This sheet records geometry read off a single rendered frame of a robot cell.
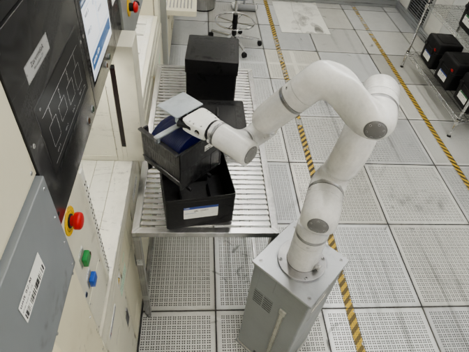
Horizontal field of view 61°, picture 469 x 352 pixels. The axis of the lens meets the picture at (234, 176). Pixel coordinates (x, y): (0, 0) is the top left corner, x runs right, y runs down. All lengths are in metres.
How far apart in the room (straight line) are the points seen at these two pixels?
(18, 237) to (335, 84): 0.75
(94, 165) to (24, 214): 1.08
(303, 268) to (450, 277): 1.48
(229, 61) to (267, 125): 1.09
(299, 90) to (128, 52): 0.66
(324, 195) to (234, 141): 0.32
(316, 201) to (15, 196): 0.85
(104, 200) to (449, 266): 2.17
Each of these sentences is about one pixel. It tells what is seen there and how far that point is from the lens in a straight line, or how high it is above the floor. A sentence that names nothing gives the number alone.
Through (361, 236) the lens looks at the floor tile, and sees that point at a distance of 2.78.
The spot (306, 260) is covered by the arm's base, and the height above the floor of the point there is 0.85.
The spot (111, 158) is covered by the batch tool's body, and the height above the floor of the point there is 0.88.
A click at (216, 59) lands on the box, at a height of 1.01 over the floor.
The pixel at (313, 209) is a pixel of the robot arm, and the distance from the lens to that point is 1.23.
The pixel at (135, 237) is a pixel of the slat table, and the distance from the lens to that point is 1.67.
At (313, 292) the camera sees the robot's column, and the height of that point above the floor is 0.76.
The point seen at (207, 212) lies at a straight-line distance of 1.59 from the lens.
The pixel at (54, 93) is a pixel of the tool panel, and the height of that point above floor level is 1.62.
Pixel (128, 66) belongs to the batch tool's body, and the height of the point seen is 1.33.
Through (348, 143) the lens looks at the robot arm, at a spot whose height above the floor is 1.39.
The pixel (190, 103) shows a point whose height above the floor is 1.27.
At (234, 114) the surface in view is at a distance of 2.04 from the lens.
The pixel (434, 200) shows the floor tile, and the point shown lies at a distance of 3.27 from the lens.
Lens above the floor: 2.07
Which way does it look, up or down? 45 degrees down
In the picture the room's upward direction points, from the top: 7 degrees clockwise
